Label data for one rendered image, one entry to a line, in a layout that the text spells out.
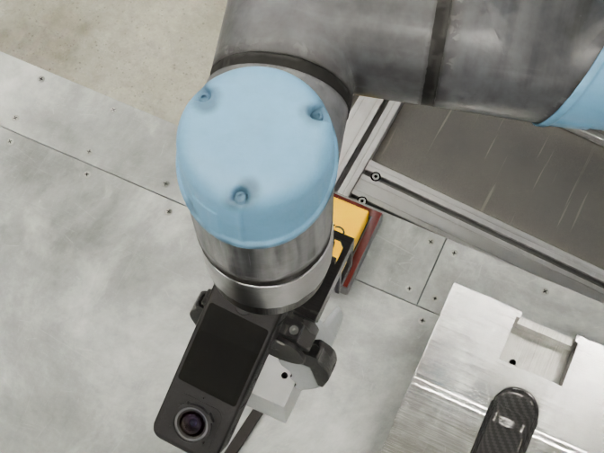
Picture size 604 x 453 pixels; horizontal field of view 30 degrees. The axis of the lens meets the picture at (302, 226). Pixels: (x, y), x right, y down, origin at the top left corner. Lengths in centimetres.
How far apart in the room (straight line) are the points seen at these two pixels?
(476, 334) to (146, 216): 33
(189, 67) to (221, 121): 153
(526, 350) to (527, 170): 82
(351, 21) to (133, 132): 55
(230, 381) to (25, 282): 40
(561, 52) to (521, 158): 118
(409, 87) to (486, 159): 116
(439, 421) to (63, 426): 33
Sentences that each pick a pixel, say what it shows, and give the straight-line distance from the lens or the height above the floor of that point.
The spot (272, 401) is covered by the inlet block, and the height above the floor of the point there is 96.
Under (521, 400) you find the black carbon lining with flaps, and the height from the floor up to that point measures 89.
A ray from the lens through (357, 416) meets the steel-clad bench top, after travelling 99.
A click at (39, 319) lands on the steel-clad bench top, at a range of 104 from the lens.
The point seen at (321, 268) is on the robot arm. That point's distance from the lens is 62.
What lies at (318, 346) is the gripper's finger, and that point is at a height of 106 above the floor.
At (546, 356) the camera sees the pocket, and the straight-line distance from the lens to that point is 95.
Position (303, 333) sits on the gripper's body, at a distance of 71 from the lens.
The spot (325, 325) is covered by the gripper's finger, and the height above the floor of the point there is 101.
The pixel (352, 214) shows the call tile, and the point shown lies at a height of 84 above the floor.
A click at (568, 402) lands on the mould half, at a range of 92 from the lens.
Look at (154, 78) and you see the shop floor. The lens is 205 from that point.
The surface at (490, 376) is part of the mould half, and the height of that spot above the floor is 89.
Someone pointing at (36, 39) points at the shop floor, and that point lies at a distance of 213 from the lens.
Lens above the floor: 176
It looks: 68 degrees down
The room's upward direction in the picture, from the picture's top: 2 degrees counter-clockwise
